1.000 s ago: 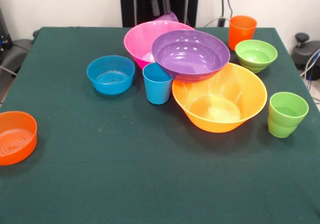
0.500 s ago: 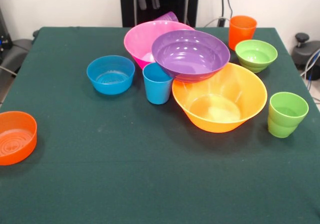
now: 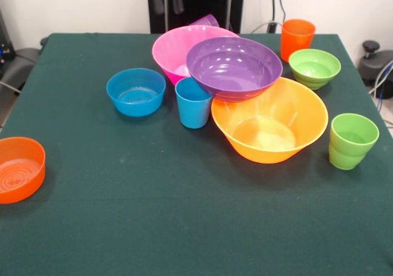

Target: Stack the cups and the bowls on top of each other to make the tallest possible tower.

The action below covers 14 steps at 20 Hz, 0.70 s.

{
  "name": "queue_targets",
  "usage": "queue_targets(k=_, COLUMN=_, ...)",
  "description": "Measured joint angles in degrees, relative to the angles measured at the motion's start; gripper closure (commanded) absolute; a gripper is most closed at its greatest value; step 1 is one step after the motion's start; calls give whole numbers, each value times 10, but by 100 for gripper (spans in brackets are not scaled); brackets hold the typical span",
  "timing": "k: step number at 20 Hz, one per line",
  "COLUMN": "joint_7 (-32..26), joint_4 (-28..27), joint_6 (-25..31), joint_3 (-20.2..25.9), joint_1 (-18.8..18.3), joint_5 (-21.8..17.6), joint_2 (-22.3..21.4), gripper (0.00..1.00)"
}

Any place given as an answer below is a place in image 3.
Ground green plastic cup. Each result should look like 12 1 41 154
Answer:
328 113 380 170

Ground purple plastic cup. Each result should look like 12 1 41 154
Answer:
189 14 220 30

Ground yellow plastic bowl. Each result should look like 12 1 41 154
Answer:
211 77 329 165

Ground blue plastic cup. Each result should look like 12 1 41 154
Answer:
175 77 213 129

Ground purple plastic bowl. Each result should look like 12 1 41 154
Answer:
185 36 284 103

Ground blue and white cables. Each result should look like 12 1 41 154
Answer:
368 59 393 111

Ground dark green tablecloth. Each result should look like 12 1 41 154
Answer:
0 33 393 276

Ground grey chair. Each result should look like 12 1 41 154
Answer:
0 47 41 95

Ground orange plastic bowl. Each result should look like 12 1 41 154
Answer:
0 136 46 205

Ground dark equipment box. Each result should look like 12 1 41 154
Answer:
0 8 16 65

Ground pink plastic bowl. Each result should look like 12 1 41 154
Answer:
152 25 240 87

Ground grey cable with plug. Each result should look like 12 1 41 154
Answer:
250 20 283 34

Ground orange plastic cup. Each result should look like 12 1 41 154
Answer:
280 19 316 62

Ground blue plastic bowl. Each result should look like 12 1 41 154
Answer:
106 68 166 117

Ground green plastic bowl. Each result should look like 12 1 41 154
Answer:
288 49 342 90

